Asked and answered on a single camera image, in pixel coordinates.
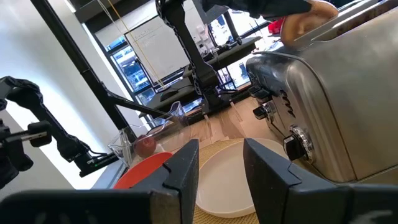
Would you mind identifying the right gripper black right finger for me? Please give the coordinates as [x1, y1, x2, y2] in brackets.
[243, 138, 398, 224]

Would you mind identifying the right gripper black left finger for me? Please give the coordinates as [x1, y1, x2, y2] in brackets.
[0, 139, 200, 224]

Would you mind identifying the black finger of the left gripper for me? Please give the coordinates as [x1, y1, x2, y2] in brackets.
[254, 0, 313, 20]

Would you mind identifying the sliced bagel half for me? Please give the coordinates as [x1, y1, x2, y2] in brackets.
[279, 0, 340, 48]

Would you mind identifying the red apple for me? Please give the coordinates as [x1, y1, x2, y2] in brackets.
[133, 134, 157, 159]

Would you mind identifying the small red object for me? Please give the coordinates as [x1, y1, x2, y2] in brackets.
[267, 17, 285, 34]

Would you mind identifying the red ceramic bowl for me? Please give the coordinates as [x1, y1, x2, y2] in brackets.
[113, 151, 174, 190]

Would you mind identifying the white round plate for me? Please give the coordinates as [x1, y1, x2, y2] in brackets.
[195, 138, 289, 218]

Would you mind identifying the round woven straw placemat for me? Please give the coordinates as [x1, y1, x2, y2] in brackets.
[192, 138, 261, 224]

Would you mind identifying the clear glass baking dish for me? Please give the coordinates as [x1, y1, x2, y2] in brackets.
[108, 101, 187, 169]

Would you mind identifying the black computer mouse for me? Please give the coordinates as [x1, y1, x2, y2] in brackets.
[159, 88, 180, 102]

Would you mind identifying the silver four-slot toaster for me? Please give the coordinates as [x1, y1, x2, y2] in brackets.
[245, 0, 398, 184]

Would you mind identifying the yellow cable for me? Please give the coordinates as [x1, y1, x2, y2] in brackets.
[107, 0, 165, 90]

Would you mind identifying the black jointed arm with cable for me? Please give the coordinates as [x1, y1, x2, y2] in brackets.
[0, 76, 121, 189]

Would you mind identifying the black metal rig frame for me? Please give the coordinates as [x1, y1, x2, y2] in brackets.
[30, 0, 174, 142]

